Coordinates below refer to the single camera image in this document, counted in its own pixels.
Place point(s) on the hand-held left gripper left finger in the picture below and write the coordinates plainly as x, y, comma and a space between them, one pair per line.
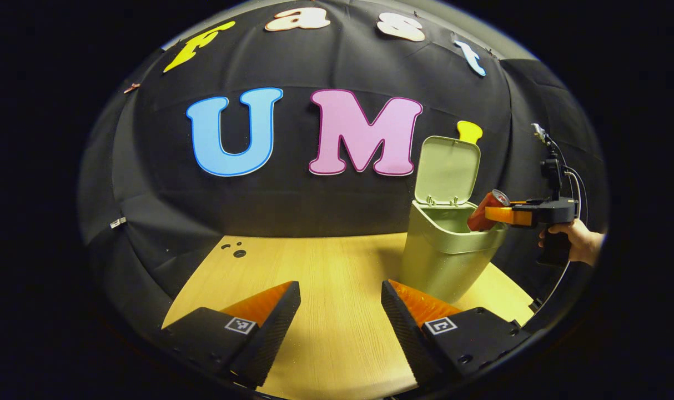
270, 333

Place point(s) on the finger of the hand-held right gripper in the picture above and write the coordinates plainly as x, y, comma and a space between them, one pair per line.
509, 215
518, 202

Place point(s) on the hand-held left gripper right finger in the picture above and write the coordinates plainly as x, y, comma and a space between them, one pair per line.
406, 339

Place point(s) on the red pop can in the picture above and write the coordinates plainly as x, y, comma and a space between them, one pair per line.
481, 214

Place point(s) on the green desktop garbage bin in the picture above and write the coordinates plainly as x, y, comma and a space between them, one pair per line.
442, 261

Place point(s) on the wooden desktop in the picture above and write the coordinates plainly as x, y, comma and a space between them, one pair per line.
326, 278

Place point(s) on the black backdrop cloth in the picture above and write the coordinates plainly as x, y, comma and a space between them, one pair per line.
315, 211

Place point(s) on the small silver clip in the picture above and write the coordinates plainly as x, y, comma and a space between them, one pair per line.
117, 223

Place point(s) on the small copper clip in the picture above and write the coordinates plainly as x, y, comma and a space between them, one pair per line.
131, 87

